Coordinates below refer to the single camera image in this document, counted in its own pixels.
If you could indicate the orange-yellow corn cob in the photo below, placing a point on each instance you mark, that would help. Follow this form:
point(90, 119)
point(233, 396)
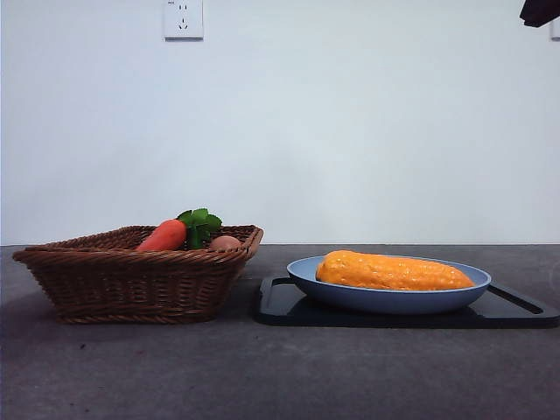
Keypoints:
point(394, 273)

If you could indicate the black rectangular tray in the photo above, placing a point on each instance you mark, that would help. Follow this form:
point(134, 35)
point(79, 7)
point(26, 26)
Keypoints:
point(280, 310)

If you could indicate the orange carrot with green leaves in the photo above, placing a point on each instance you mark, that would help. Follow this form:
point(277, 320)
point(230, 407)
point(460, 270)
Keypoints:
point(164, 234)

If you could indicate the white wall socket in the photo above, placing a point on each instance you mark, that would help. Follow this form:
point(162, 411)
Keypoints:
point(184, 19)

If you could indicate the brown egg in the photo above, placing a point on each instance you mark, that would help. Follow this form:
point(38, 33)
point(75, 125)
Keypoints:
point(225, 242)

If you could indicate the brown wicker basket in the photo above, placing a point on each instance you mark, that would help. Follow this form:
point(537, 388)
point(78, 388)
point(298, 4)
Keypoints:
point(131, 284)

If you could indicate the white wall plate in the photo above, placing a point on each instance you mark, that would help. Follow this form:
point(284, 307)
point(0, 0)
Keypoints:
point(555, 31)

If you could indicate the blue round plate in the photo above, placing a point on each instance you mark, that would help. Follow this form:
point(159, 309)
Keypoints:
point(385, 302)

